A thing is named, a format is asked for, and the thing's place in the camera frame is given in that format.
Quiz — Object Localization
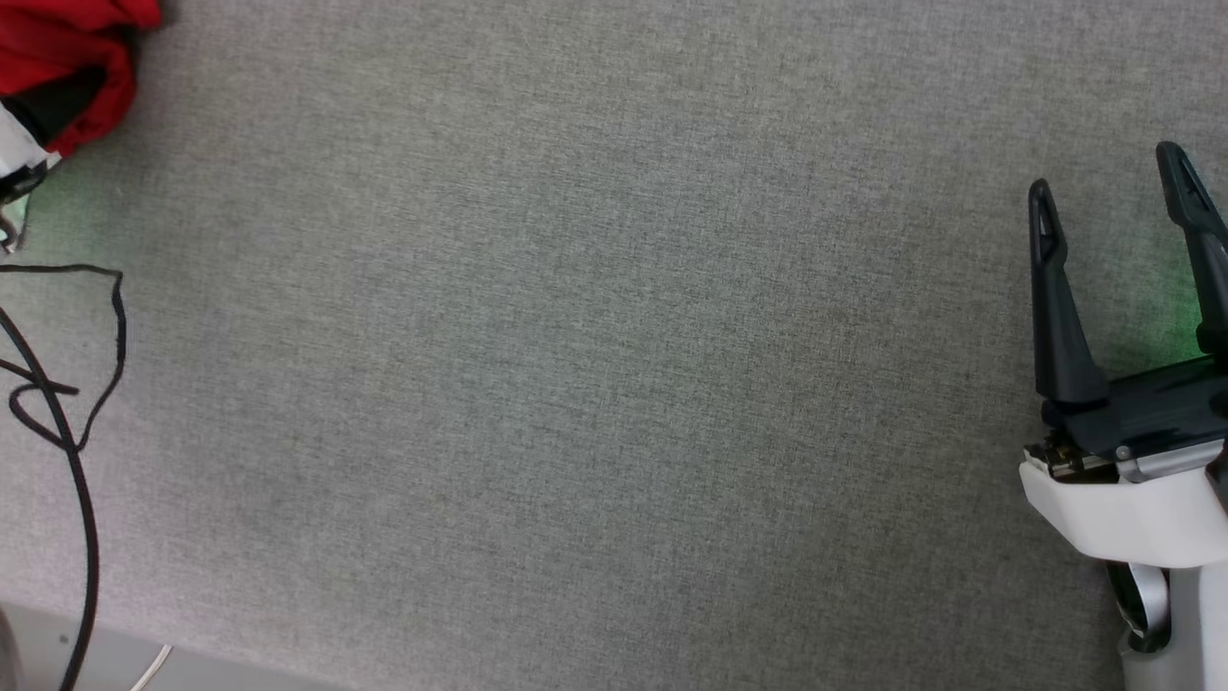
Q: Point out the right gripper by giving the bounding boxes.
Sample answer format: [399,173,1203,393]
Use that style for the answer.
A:
[1019,140,1228,570]

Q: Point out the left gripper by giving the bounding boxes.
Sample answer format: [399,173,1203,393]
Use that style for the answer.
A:
[0,100,51,256]

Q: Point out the red Bulls 23 jersey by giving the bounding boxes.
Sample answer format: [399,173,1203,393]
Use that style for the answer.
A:
[0,0,162,159]

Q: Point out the grey fabric sofa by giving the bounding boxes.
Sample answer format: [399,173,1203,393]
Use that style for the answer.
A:
[0,0,1228,691]

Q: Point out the thin black cable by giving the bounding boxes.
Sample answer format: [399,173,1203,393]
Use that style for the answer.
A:
[0,262,129,454]

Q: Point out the thick black cable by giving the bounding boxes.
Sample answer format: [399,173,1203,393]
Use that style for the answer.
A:
[0,305,102,691]

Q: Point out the thin white cable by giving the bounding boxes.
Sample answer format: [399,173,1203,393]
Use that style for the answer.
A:
[130,644,175,691]

